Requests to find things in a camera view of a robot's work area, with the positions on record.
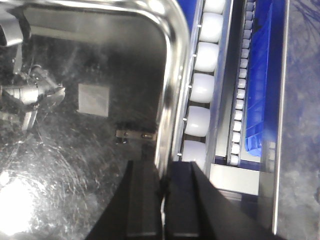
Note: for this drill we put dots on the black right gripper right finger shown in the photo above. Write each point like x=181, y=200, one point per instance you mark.
x=196, y=210

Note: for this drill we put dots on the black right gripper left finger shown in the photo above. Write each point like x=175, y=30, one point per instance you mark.
x=134, y=212

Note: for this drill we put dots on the silver metal tray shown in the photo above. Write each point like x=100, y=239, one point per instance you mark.
x=85, y=87

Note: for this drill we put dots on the blue bin lower right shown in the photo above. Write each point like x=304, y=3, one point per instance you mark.
x=264, y=75

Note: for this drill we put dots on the white roller conveyor rail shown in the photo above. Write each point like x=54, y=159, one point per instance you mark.
x=209, y=29

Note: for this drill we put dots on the far white roller rail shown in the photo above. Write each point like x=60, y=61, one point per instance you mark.
x=241, y=31

